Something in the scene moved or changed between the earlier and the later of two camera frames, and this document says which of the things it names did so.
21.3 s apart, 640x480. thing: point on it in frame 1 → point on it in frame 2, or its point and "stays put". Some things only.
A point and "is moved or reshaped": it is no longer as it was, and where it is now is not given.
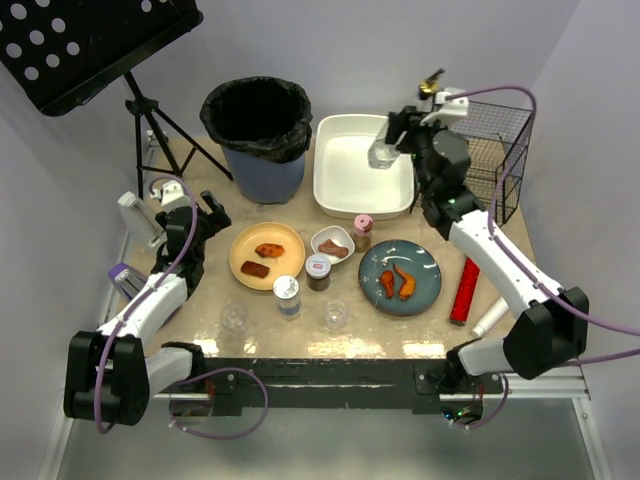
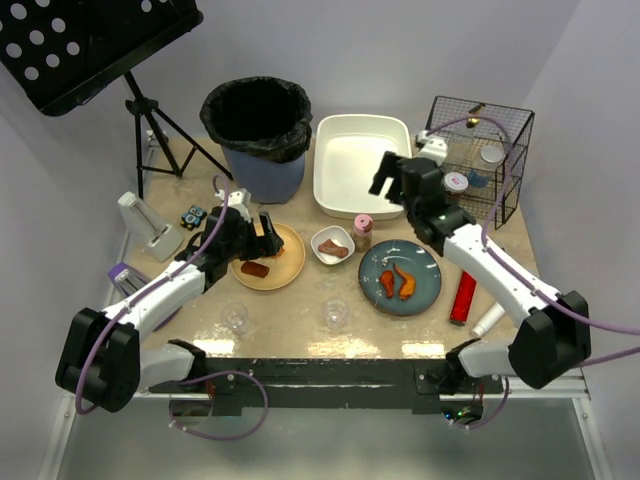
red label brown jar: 318,272 is moved or reshaped
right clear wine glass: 334,312 stays put
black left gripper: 201,220 → 255,245
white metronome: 143,227 stays put
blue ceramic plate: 416,260 stays put
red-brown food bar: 255,269 stays put
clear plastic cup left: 234,317 stays put
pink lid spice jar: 363,224 stays put
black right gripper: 401,129 → 401,176
